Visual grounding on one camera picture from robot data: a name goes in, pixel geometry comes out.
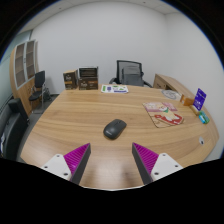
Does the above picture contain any black box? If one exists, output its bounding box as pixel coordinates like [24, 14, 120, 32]
[78, 66, 99, 80]

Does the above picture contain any black sofa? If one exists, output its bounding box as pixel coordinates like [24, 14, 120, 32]
[0, 98, 30, 161]

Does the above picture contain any narrow brown cardboard box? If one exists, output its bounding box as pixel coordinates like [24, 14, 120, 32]
[62, 69, 79, 91]

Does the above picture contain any green flat box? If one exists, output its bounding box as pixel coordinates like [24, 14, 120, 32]
[200, 110, 211, 123]

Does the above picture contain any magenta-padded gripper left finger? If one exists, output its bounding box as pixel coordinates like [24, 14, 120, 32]
[40, 142, 92, 185]

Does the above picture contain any wooden shelf unit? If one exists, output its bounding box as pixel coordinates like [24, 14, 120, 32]
[9, 39, 43, 116]

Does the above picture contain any black mesh office chair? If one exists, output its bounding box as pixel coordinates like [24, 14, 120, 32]
[108, 59, 153, 88]

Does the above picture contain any small black chair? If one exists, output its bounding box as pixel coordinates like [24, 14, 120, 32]
[28, 70, 51, 109]

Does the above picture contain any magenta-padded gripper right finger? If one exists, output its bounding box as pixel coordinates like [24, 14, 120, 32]
[131, 142, 184, 185]

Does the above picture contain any grey backpack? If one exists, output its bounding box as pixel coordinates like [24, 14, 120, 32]
[121, 65, 145, 88]

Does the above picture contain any white sheet with green print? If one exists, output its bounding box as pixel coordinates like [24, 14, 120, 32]
[100, 83, 129, 94]

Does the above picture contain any black computer mouse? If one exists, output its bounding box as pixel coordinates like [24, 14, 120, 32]
[102, 118, 128, 140]

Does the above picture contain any wooden side desk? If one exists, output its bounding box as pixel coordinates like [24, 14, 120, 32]
[152, 73, 198, 101]

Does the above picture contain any small teal box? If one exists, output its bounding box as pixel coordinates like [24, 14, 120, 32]
[198, 114, 208, 125]

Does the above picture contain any small tan box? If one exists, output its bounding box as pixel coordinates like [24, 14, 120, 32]
[191, 105, 201, 116]

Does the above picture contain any small orange-brown box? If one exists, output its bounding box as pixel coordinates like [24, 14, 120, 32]
[179, 94, 195, 107]

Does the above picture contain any purple card package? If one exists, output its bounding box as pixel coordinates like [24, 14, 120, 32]
[192, 87, 208, 112]

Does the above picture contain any pink and red printed mouse pad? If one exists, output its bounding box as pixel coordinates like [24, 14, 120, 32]
[142, 101, 185, 129]

